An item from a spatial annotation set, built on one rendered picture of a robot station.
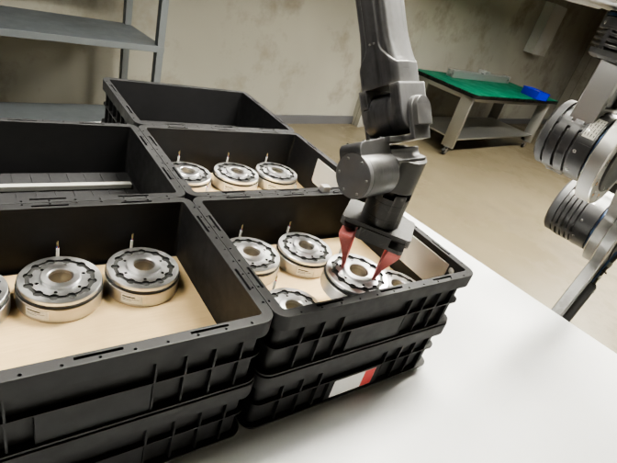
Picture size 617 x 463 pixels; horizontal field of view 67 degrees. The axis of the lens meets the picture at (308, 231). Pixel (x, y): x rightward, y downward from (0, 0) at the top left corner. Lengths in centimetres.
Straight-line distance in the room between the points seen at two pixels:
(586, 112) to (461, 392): 59
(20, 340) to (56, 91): 287
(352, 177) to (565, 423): 68
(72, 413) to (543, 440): 76
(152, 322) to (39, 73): 282
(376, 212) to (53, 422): 45
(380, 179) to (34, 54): 294
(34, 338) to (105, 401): 15
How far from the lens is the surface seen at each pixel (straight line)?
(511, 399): 103
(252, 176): 107
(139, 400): 57
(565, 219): 156
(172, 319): 69
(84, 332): 67
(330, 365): 72
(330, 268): 72
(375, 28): 65
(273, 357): 64
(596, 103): 108
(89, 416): 57
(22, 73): 338
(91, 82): 349
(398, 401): 88
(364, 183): 57
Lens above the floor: 130
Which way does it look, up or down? 29 degrees down
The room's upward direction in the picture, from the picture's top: 17 degrees clockwise
